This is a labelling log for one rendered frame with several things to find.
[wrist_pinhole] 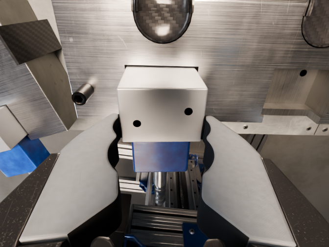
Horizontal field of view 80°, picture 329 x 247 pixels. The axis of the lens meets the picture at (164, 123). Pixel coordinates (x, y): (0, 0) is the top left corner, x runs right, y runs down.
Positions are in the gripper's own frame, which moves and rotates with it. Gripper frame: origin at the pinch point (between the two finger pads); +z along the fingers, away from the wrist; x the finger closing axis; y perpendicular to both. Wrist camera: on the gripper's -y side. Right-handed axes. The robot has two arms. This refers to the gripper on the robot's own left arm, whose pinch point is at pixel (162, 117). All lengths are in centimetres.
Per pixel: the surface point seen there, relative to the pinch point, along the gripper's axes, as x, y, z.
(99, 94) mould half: -4.9, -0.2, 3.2
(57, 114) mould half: -10.7, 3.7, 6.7
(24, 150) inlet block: -14.5, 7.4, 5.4
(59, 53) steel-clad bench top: -11.8, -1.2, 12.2
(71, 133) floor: -57, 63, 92
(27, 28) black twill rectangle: -12.4, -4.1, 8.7
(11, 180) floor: -109, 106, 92
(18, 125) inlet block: -14.9, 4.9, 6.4
